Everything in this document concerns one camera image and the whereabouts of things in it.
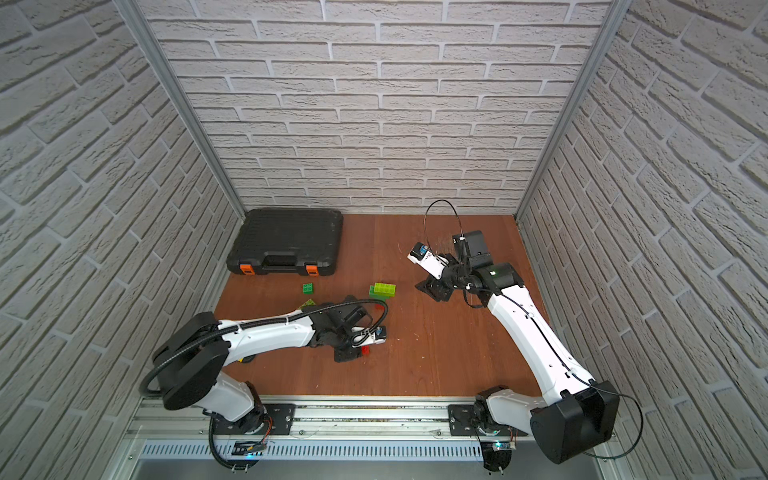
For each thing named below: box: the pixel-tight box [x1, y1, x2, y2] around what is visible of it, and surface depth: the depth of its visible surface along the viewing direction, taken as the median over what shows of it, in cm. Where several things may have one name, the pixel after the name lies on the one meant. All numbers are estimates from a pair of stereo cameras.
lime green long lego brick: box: [374, 282, 397, 297], surface depth 87 cm
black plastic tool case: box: [226, 208, 343, 277], surface depth 101 cm
